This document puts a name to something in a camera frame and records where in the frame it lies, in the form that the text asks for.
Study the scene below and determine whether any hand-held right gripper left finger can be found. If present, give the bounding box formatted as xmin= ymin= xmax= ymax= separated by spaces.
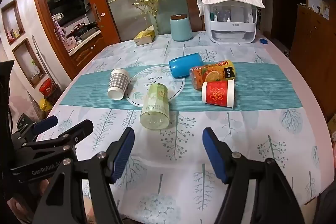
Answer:
xmin=33 ymin=127 xmax=135 ymax=224

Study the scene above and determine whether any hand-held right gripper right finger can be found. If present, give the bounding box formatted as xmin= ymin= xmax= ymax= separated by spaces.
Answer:
xmin=202 ymin=127 xmax=306 ymax=224

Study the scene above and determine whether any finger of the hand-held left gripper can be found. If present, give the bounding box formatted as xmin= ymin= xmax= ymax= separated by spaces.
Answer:
xmin=12 ymin=116 xmax=58 ymax=146
xmin=22 ymin=119 xmax=94 ymax=155

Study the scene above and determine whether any green clear plastic bottle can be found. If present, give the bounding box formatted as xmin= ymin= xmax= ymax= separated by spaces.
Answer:
xmin=140 ymin=83 xmax=171 ymax=130

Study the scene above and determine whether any grey checked paper cup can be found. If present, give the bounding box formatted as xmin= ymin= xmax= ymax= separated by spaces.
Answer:
xmin=107 ymin=68 xmax=130 ymax=101

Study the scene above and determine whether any red and white cup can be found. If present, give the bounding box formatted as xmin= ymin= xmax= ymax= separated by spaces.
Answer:
xmin=202 ymin=80 xmax=235 ymax=109

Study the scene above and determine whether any orange juice bottle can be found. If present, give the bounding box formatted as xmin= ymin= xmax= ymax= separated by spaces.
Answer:
xmin=189 ymin=60 xmax=236 ymax=90

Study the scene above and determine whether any blue plastic cup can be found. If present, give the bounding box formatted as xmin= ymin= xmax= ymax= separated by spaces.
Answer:
xmin=168 ymin=53 xmax=204 ymax=79

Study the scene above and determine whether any white cup sterilizer cabinet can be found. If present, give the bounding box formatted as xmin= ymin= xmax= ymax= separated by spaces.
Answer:
xmin=205 ymin=2 xmax=258 ymax=43

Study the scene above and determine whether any person's left hand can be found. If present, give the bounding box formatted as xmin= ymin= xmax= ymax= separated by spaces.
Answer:
xmin=7 ymin=179 xmax=51 ymax=224

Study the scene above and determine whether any yellow bag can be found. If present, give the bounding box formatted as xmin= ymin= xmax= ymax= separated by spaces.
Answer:
xmin=39 ymin=98 xmax=53 ymax=112

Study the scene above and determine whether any tree print tablecloth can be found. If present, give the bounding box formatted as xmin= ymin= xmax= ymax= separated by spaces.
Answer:
xmin=35 ymin=31 xmax=323 ymax=224

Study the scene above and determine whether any red bucket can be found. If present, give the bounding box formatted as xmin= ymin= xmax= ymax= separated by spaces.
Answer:
xmin=39 ymin=78 xmax=53 ymax=96

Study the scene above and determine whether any wooden kitchen counter cabinet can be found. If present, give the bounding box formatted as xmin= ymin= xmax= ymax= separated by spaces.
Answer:
xmin=69 ymin=30 xmax=106 ymax=67

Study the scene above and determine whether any pink hanging cloth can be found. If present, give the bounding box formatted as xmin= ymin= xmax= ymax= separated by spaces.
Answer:
xmin=54 ymin=21 xmax=66 ymax=39

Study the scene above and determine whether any yellow tissue box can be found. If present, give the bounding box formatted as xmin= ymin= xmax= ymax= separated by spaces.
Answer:
xmin=134 ymin=25 xmax=156 ymax=45

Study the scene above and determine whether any light blue canister brown lid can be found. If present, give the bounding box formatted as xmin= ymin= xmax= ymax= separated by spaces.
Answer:
xmin=170 ymin=14 xmax=194 ymax=42

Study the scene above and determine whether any dark wooden cabinet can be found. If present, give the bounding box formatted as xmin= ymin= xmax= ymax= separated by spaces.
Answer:
xmin=290 ymin=4 xmax=336 ymax=119

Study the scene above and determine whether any wooden wall niche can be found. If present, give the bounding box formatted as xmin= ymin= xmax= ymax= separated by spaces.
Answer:
xmin=1 ymin=0 xmax=26 ymax=45
xmin=12 ymin=38 xmax=47 ymax=88

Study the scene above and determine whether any metal door handle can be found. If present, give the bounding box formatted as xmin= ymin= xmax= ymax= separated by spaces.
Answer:
xmin=92 ymin=3 xmax=102 ymax=22

